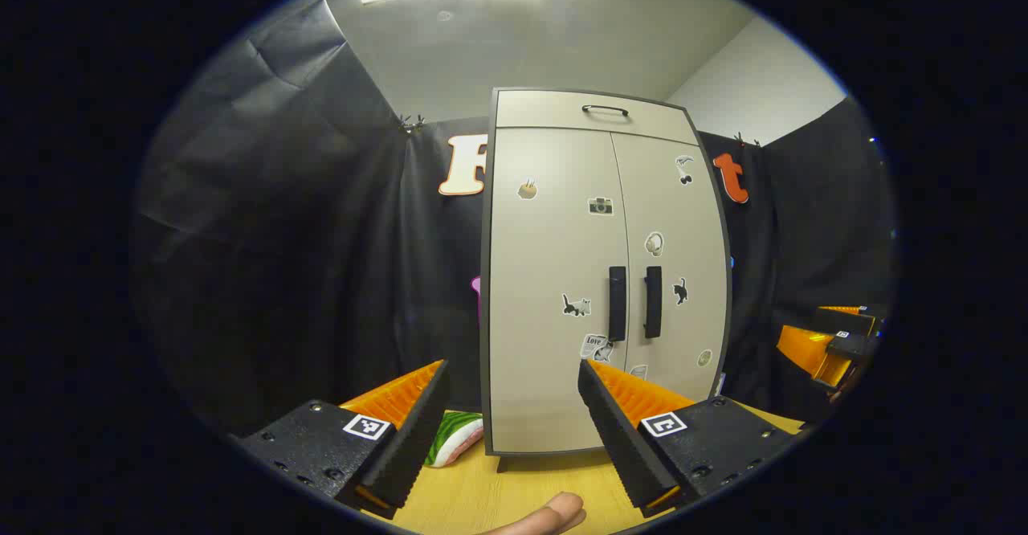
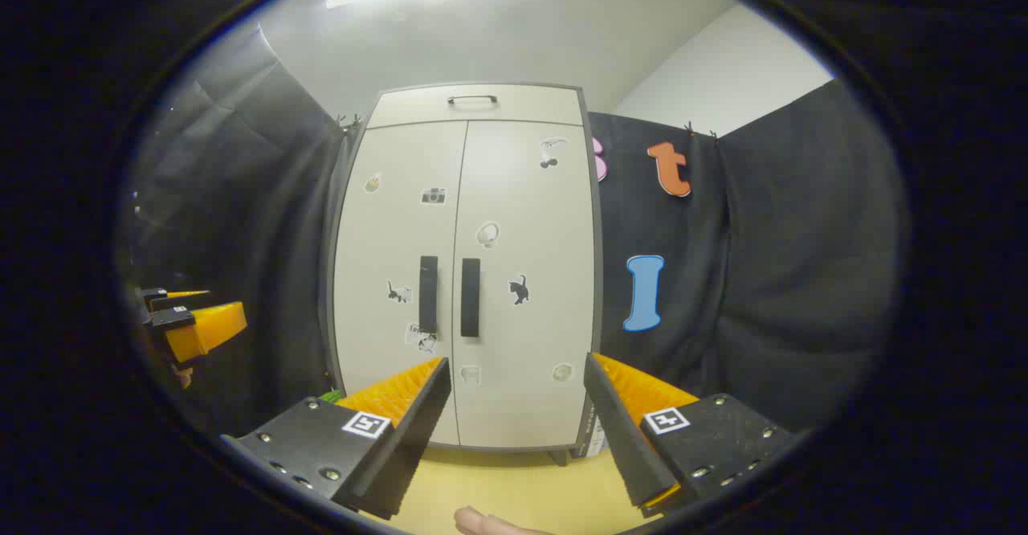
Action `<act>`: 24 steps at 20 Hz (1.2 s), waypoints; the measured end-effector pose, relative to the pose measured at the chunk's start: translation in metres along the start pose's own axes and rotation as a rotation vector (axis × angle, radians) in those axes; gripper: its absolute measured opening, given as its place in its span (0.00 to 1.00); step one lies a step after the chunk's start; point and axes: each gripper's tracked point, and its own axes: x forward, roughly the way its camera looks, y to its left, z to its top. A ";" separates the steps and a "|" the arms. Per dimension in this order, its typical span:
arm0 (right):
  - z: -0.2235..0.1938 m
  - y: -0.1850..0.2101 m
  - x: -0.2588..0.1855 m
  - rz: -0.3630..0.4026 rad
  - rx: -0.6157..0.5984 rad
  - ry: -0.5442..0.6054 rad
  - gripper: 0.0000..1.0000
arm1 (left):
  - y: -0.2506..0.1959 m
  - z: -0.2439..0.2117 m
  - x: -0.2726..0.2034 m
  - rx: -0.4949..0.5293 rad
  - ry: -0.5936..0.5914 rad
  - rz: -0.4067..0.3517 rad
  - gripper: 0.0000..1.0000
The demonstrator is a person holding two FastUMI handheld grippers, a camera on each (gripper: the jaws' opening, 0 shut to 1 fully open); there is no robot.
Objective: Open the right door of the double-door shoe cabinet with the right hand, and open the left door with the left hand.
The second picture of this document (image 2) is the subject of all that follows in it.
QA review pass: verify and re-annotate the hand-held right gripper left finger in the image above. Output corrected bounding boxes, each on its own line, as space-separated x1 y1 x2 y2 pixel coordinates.
221 356 452 520

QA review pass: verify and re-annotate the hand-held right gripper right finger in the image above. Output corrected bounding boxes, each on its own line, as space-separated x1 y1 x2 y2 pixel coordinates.
584 352 796 518

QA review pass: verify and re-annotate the black backdrop cloth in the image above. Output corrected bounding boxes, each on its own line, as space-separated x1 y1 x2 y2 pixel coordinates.
120 25 912 439

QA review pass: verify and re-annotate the beige cabinet drawer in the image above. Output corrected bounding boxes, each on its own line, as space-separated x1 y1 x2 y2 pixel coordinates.
367 85 585 129

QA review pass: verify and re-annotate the white cabinet door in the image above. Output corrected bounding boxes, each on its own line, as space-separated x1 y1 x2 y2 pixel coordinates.
451 120 597 451
332 121 468 447

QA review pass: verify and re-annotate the grey double-door shoe cabinet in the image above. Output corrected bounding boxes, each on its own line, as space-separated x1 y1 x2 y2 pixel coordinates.
325 81 605 468

